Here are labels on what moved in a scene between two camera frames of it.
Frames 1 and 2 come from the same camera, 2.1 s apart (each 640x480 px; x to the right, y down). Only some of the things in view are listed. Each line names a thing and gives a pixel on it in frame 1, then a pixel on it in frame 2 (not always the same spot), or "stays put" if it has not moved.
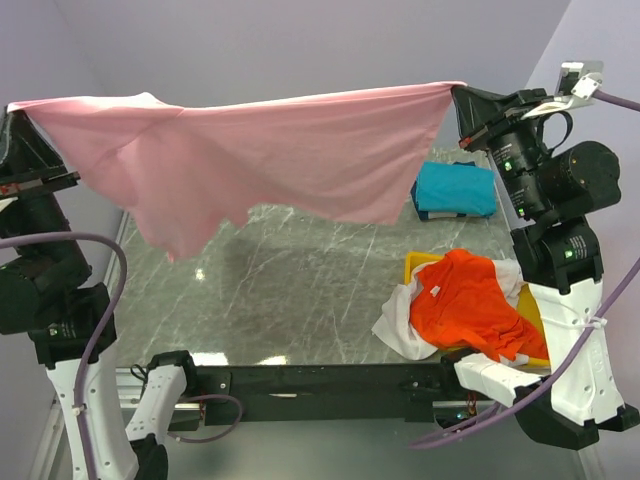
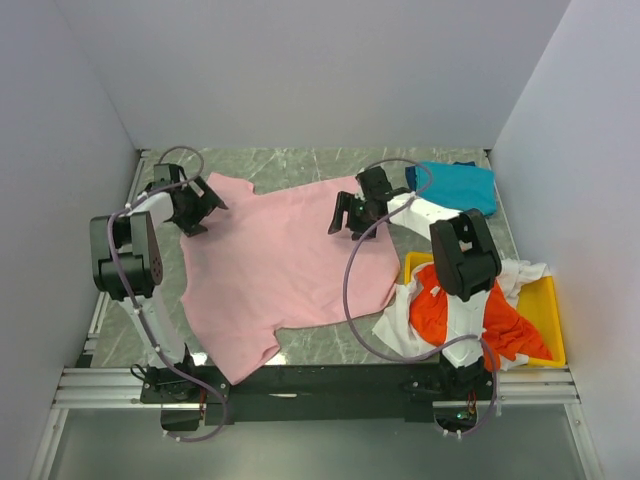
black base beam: [272, 394] stays put
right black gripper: [481, 114] -> [346, 203]
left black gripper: [27, 158] -> [206, 204]
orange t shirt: [458, 300] stays put
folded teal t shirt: [446, 187] stays put
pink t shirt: [356, 155] -> [268, 260]
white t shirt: [395, 328] stays put
